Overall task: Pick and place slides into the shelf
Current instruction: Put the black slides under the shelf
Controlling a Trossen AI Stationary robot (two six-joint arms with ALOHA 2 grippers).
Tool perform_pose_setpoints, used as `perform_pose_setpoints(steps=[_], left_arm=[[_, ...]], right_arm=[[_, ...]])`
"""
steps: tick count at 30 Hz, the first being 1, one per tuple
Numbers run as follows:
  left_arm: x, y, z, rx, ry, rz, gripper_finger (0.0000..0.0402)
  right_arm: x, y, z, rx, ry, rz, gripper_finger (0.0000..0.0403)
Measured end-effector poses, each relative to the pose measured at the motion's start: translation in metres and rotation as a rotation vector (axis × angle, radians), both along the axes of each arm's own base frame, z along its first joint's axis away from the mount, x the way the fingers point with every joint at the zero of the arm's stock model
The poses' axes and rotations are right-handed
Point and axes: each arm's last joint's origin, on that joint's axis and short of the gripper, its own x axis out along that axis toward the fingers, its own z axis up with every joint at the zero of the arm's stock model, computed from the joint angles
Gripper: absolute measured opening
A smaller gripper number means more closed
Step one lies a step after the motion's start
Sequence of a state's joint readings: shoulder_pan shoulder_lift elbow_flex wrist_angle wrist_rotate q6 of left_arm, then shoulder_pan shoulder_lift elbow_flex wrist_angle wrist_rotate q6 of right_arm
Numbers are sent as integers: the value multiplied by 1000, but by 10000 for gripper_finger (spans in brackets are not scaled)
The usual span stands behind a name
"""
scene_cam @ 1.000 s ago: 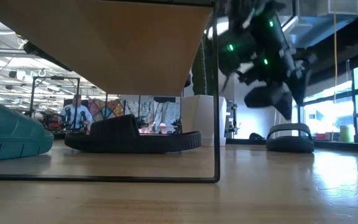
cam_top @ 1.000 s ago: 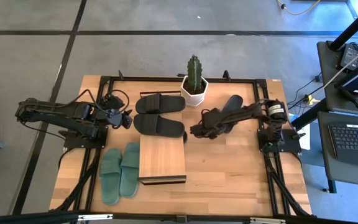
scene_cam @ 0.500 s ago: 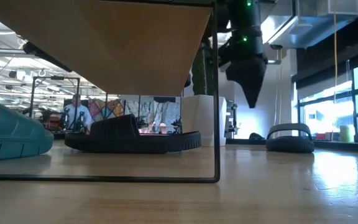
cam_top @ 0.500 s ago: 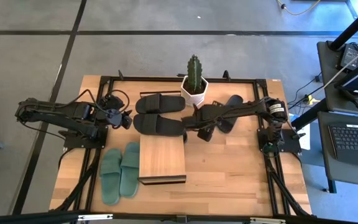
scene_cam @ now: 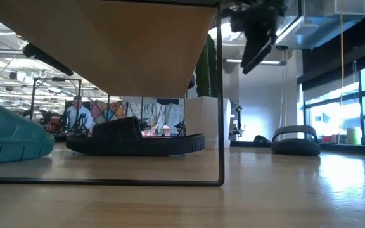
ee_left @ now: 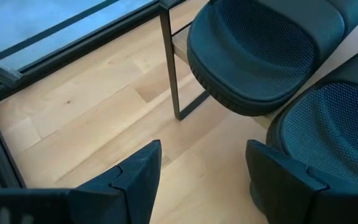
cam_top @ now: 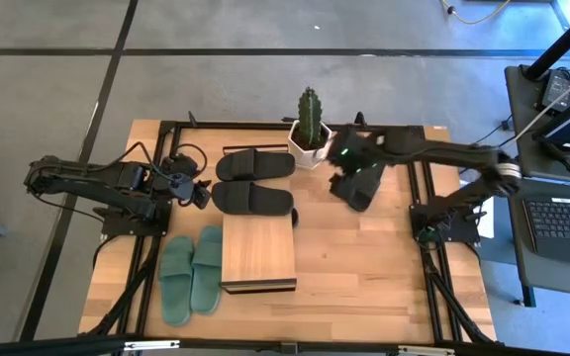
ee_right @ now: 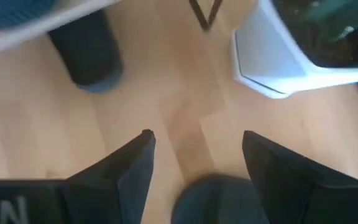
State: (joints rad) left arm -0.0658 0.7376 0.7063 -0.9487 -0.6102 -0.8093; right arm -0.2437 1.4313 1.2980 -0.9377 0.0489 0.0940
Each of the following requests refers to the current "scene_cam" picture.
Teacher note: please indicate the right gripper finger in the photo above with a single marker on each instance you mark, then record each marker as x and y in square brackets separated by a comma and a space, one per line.
[261, 54]
[252, 52]

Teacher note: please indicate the green rubber slide sandal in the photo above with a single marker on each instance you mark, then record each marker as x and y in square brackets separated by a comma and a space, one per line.
[11, 139]

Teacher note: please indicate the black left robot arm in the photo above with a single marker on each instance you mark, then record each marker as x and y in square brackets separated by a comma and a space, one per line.
[47, 59]

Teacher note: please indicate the fluorescent ceiling light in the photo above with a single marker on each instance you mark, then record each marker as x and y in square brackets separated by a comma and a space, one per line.
[277, 62]

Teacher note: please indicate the green columnar cactus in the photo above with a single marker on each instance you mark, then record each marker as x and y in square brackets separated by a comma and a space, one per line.
[208, 69]

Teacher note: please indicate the black background stand device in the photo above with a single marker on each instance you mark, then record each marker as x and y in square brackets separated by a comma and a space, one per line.
[238, 126]

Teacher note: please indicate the black table clamp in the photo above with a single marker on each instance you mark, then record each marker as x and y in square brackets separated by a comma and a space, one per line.
[261, 138]

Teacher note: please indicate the white faceted planter pot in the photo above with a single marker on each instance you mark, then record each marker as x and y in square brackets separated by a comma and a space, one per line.
[204, 123]

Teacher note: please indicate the large glass window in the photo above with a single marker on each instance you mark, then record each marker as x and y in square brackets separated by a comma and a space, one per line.
[334, 117]

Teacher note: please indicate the white hanging cloth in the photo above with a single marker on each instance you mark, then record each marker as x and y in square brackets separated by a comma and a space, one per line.
[173, 114]

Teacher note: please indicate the yellow-green cylinder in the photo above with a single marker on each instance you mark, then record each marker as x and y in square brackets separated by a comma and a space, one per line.
[353, 136]

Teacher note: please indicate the colourful patchwork quilt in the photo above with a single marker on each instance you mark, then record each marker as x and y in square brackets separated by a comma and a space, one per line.
[116, 111]

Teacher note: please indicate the person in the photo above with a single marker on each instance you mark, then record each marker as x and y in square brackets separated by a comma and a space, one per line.
[74, 114]

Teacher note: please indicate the silver ceiling duct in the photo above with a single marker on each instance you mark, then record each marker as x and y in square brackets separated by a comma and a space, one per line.
[312, 28]

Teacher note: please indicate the black metal table frame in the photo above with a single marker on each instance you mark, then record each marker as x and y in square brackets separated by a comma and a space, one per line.
[249, 144]

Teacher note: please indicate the wooden shelf with black frame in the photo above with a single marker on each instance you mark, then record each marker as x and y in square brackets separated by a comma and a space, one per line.
[106, 47]

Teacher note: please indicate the black background rig frame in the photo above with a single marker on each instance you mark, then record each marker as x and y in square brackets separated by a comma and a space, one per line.
[33, 98]

